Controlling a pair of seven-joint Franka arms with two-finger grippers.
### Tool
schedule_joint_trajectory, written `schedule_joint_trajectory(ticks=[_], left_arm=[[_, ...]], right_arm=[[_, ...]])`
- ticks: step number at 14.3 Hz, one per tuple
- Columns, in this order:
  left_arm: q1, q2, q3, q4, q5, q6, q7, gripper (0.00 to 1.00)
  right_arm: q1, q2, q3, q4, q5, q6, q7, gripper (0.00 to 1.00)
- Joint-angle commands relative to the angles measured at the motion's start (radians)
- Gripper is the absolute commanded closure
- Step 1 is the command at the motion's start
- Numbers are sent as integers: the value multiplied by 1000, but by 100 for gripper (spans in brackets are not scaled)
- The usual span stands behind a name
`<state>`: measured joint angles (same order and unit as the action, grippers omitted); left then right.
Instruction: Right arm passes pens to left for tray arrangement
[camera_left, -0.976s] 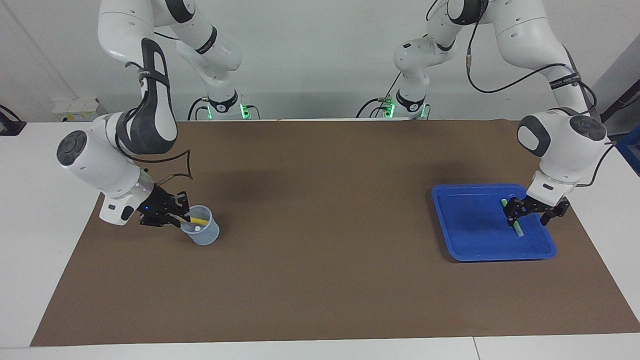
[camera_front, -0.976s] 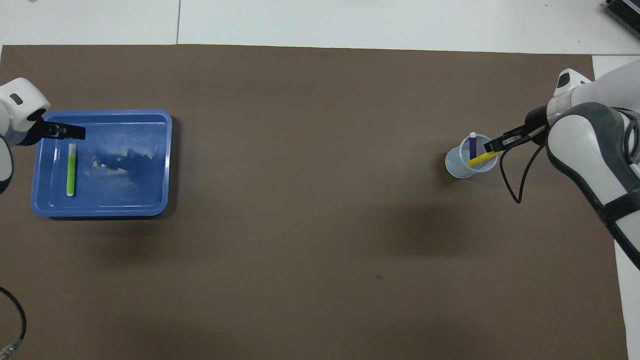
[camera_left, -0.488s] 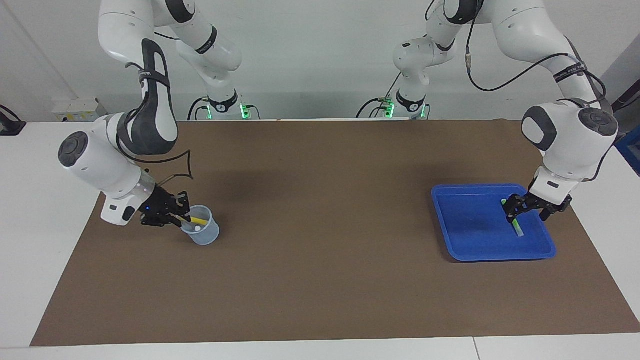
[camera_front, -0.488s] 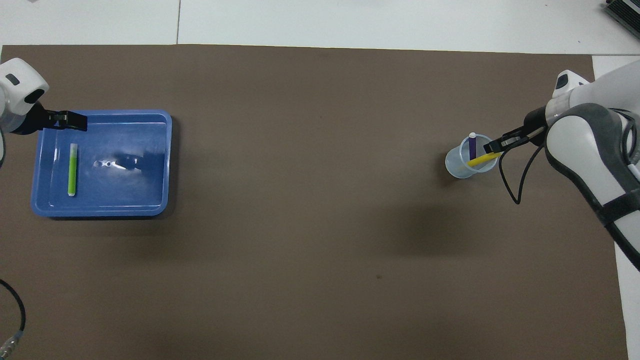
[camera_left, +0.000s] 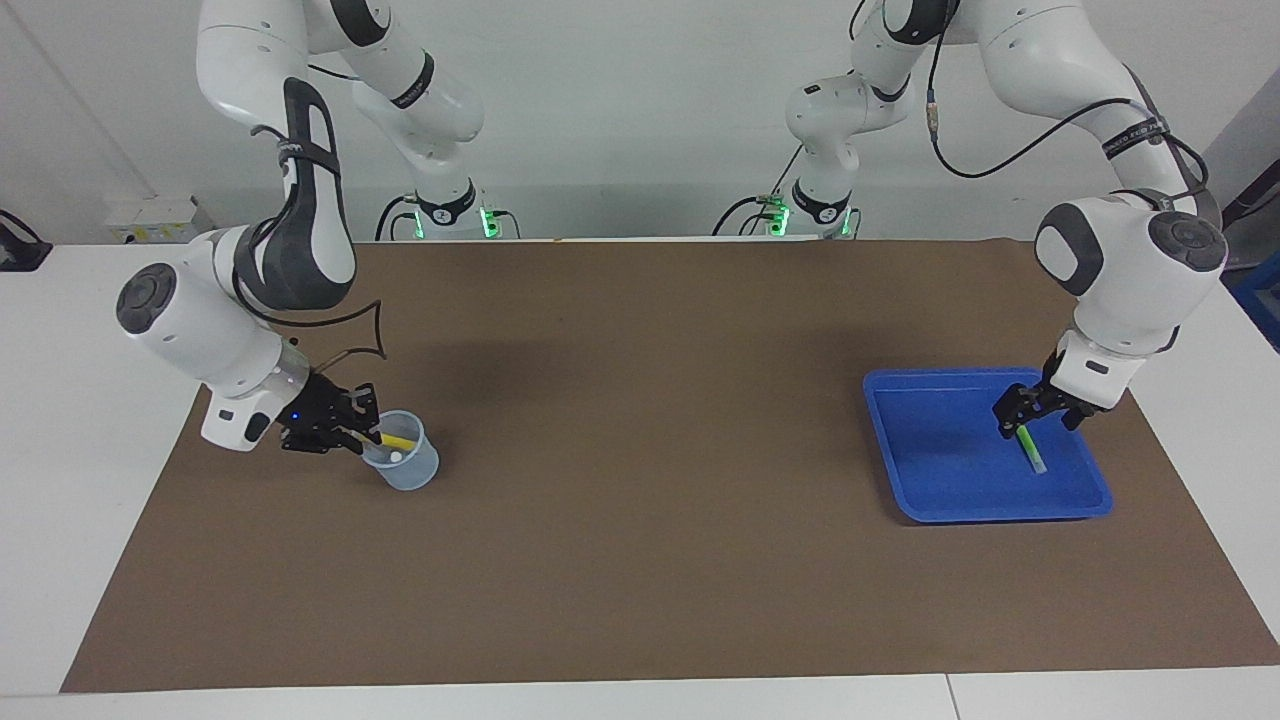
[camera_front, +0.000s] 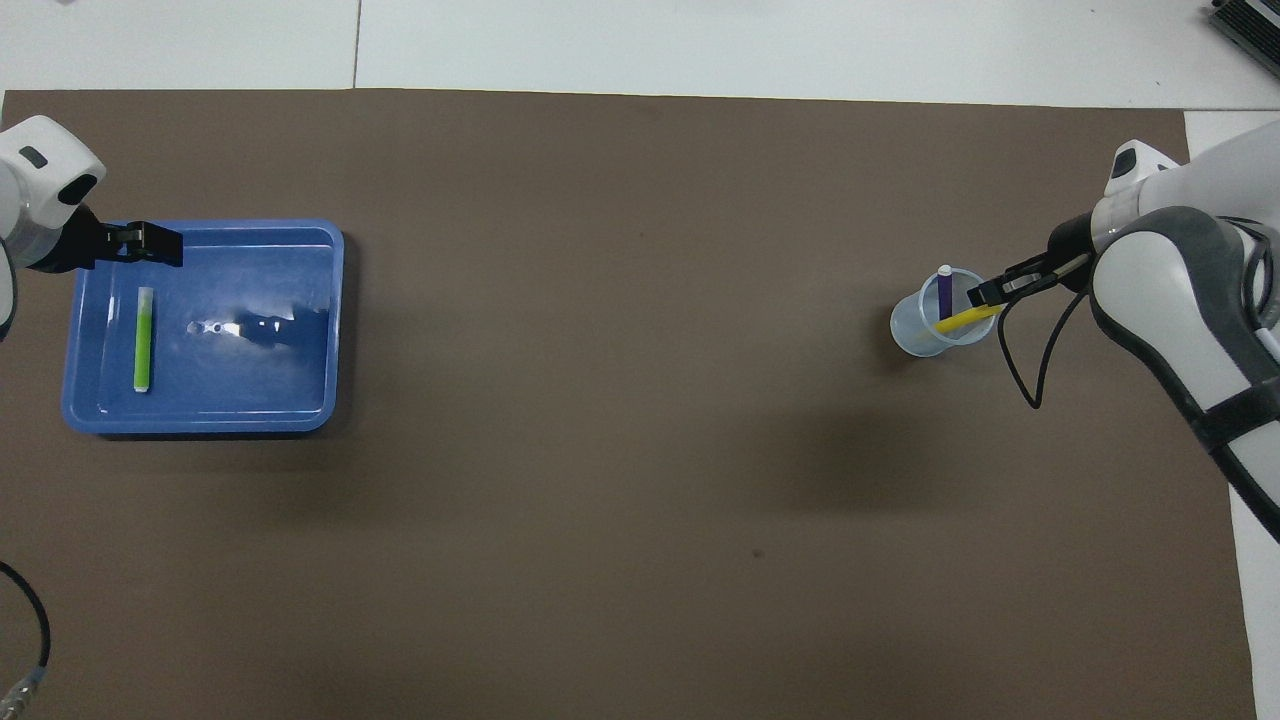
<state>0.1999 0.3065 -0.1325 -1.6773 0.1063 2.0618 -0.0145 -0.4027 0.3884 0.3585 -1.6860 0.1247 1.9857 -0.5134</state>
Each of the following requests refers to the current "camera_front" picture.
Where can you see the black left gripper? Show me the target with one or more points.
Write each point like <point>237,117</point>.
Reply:
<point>85,245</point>

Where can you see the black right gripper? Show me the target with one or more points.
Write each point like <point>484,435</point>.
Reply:
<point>1072,255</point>

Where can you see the yellow pen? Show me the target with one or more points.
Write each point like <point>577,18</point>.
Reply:
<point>960,320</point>

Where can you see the green pen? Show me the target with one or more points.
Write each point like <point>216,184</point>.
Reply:
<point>144,345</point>

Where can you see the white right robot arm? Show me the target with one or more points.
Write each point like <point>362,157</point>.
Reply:
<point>1170,290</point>

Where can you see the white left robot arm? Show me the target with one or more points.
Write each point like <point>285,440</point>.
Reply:
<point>35,180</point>

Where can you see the blue plastic tray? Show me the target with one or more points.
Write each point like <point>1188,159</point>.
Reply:
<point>250,380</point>

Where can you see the purple pen white cap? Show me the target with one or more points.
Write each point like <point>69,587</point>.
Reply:
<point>945,295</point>

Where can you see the clear plastic cup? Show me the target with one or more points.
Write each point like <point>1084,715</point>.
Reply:
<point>915,335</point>

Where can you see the grey ribbed device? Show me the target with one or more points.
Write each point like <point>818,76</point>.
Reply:
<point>1250,25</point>

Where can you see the brown table mat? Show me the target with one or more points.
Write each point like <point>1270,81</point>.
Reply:
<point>600,500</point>

